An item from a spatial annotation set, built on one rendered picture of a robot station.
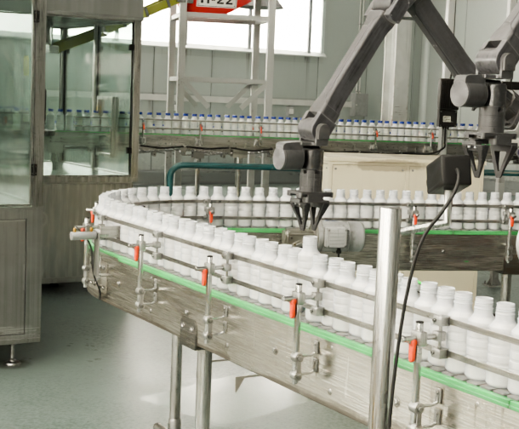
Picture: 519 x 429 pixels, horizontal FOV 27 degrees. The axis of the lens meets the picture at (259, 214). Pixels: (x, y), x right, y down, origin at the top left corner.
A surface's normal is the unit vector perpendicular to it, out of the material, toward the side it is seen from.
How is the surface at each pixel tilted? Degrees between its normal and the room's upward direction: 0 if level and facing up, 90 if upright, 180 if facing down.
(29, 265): 90
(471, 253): 94
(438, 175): 90
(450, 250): 90
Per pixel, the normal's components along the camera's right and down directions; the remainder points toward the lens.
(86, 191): 0.51, 0.12
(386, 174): 0.22, 0.12
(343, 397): -0.86, 0.02
